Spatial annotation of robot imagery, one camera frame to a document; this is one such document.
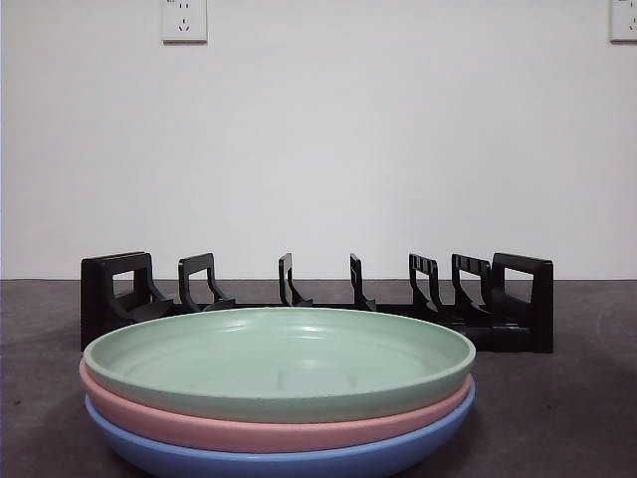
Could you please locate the green plastic plate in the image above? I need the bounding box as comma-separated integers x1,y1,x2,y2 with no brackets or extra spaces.
82,307,478,424

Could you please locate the pink plastic plate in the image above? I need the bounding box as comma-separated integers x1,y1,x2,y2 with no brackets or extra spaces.
78,358,474,454

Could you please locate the blue plastic plate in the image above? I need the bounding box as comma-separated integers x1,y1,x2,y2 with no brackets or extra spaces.
83,380,478,478

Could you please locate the black plate rack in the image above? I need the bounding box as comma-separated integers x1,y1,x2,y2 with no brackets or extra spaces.
79,250,554,355

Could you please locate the white wall socket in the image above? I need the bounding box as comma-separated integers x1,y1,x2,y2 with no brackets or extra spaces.
609,0,637,43
161,0,208,44

